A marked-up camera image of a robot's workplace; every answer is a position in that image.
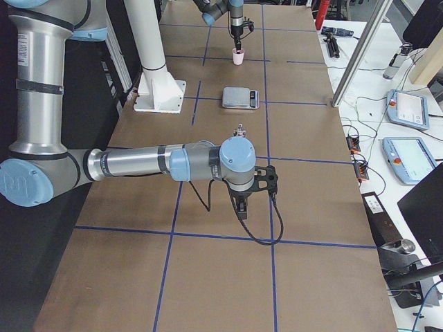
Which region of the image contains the glass sauce bottle metal cap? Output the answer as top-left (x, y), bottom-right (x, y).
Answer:
top-left (233, 123), bottom-right (246, 138)

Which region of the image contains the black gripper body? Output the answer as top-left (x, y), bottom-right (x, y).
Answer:
top-left (230, 25), bottom-right (243, 42)
top-left (228, 188), bottom-right (252, 210)

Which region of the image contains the red cylinder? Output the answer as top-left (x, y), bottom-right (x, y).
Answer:
top-left (315, 0), bottom-right (330, 30)

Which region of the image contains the black folded tripod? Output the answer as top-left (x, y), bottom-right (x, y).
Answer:
top-left (324, 33), bottom-right (340, 58)

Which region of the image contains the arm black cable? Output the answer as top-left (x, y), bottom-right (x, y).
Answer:
top-left (188, 179), bottom-right (285, 246)

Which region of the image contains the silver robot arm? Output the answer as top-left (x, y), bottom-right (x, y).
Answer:
top-left (1, 1), bottom-right (258, 220)
top-left (193, 0), bottom-right (246, 54)

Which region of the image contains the black box white label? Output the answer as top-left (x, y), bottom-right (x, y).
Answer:
top-left (361, 192), bottom-right (403, 247)

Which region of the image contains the near blue teach pendant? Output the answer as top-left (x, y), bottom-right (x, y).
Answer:
top-left (382, 137), bottom-right (437, 185)

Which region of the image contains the silver digital kitchen scale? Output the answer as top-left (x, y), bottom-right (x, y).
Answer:
top-left (221, 86), bottom-right (260, 109)

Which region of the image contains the aluminium frame post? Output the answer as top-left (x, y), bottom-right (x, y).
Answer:
top-left (331, 0), bottom-right (393, 107)

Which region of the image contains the blue teach pendant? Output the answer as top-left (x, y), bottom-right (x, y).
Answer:
top-left (382, 137), bottom-right (437, 185)
top-left (387, 89), bottom-right (430, 131)

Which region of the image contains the pink paper cup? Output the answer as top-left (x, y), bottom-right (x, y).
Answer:
top-left (232, 48), bottom-right (245, 66)

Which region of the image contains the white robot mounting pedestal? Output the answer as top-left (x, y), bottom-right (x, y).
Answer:
top-left (124, 0), bottom-right (186, 113)

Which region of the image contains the black monitor stand base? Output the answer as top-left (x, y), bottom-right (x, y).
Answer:
top-left (377, 239), bottom-right (442, 308)

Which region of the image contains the orange black adapter box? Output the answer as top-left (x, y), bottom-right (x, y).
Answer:
top-left (346, 136), bottom-right (361, 154)

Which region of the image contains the black monitor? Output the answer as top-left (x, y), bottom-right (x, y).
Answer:
top-left (397, 163), bottom-right (443, 257)

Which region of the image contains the far blue teach pendant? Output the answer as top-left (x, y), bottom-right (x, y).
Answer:
top-left (387, 89), bottom-right (430, 131)

